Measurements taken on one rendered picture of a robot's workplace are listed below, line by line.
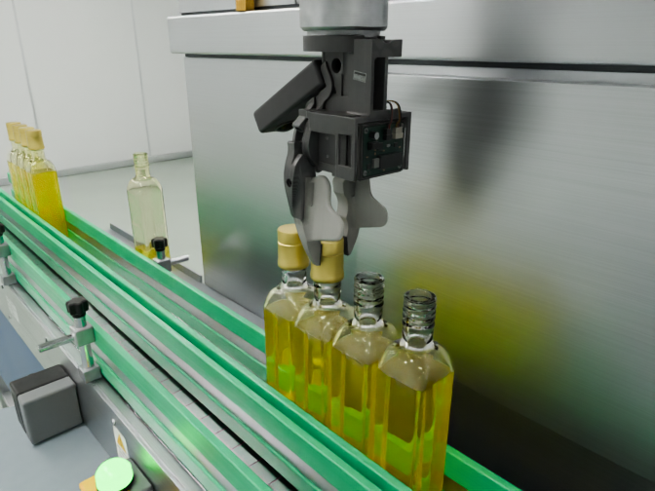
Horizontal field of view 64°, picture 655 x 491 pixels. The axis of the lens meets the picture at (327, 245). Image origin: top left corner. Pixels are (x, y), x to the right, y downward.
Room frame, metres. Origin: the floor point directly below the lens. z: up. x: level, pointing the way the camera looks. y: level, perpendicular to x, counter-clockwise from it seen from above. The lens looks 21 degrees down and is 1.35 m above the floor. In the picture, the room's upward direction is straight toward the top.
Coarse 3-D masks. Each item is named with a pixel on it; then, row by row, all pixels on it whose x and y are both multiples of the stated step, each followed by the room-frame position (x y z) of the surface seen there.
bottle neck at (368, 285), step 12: (360, 276) 0.47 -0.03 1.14; (372, 276) 0.47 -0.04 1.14; (360, 288) 0.45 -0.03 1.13; (372, 288) 0.45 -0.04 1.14; (360, 300) 0.45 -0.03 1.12; (372, 300) 0.45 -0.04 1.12; (360, 312) 0.45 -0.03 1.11; (372, 312) 0.45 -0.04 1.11; (360, 324) 0.45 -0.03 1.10; (372, 324) 0.45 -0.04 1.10
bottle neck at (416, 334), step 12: (408, 300) 0.41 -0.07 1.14; (420, 300) 0.43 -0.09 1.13; (432, 300) 0.41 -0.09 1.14; (408, 312) 0.41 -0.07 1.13; (420, 312) 0.41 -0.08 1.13; (432, 312) 0.41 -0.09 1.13; (408, 324) 0.41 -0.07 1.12; (420, 324) 0.41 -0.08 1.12; (432, 324) 0.41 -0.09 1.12; (408, 336) 0.41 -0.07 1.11; (420, 336) 0.41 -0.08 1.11; (432, 336) 0.41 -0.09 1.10; (408, 348) 0.41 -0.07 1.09; (420, 348) 0.41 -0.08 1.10
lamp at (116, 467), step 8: (104, 464) 0.52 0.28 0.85; (112, 464) 0.52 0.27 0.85; (120, 464) 0.52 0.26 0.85; (128, 464) 0.53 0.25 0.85; (96, 472) 0.51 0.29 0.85; (104, 472) 0.51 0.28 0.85; (112, 472) 0.51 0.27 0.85; (120, 472) 0.51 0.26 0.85; (128, 472) 0.52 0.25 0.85; (96, 480) 0.50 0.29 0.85; (104, 480) 0.50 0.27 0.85; (112, 480) 0.50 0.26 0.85; (120, 480) 0.50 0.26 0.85; (128, 480) 0.51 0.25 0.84; (96, 488) 0.50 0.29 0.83; (104, 488) 0.50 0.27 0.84; (112, 488) 0.50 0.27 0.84; (120, 488) 0.50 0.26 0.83; (128, 488) 0.51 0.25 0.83
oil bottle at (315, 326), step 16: (304, 320) 0.49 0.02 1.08; (320, 320) 0.48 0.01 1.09; (336, 320) 0.48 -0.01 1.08; (304, 336) 0.49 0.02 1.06; (320, 336) 0.47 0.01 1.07; (304, 352) 0.49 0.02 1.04; (320, 352) 0.47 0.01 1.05; (304, 368) 0.49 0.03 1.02; (320, 368) 0.47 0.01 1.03; (304, 384) 0.49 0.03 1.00; (320, 384) 0.47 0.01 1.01; (304, 400) 0.49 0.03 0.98; (320, 400) 0.47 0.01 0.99; (320, 416) 0.47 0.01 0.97
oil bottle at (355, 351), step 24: (336, 336) 0.46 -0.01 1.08; (360, 336) 0.44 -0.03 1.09; (384, 336) 0.44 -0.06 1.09; (336, 360) 0.45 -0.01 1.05; (360, 360) 0.43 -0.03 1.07; (336, 384) 0.45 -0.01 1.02; (360, 384) 0.43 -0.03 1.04; (336, 408) 0.45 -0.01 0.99; (360, 408) 0.43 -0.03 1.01; (336, 432) 0.45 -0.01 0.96; (360, 432) 0.43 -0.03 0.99
